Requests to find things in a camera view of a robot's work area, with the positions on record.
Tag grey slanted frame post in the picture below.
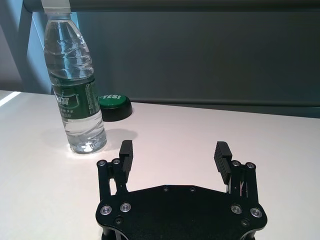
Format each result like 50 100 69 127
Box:
18 4 38 95

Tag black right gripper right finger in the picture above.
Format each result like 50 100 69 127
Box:
213 141 258 201

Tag grey horizontal rail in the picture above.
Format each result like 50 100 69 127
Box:
23 0 320 13

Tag green YES button black base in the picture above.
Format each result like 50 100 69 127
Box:
99 94 134 123

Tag clear water bottle green label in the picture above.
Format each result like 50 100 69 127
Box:
41 0 108 155

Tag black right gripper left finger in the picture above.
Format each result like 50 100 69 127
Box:
96 140 135 201

